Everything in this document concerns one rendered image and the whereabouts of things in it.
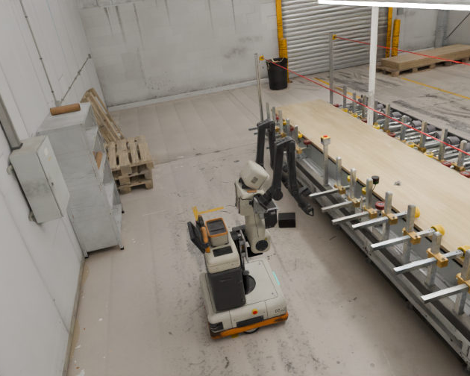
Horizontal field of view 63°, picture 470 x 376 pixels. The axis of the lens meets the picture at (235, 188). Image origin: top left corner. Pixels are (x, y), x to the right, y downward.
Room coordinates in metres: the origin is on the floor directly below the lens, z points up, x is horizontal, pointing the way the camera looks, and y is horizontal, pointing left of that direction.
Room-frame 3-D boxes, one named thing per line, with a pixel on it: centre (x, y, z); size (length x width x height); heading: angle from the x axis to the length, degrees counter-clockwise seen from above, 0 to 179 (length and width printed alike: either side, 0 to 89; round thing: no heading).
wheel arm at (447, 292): (1.53, -1.11, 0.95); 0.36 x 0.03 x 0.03; 100
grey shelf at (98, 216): (4.11, 1.69, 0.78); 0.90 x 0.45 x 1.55; 10
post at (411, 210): (2.08, -1.13, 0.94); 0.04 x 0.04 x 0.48; 10
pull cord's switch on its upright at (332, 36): (5.54, -1.62, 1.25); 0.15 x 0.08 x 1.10; 10
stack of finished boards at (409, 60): (10.07, -5.52, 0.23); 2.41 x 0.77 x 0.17; 102
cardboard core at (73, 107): (4.22, 1.72, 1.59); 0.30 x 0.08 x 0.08; 100
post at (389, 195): (2.33, -1.08, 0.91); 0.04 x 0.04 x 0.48; 10
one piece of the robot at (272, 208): (2.59, -0.21, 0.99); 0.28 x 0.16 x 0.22; 9
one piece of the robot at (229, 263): (2.53, 0.17, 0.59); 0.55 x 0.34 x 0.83; 9
